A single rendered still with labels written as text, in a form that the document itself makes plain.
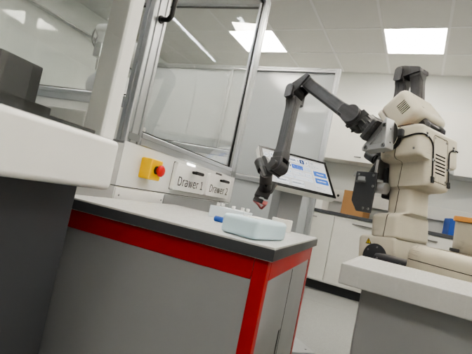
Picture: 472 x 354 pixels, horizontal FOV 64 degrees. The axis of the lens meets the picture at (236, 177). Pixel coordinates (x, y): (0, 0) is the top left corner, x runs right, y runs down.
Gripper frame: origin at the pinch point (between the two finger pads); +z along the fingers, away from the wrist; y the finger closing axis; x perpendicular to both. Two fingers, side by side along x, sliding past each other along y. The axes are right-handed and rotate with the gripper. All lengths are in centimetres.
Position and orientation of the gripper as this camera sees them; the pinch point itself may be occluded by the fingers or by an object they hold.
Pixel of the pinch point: (265, 200)
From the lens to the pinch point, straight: 181.3
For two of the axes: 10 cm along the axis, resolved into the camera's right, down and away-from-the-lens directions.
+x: 9.1, 3.0, -3.0
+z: 0.3, 6.7, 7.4
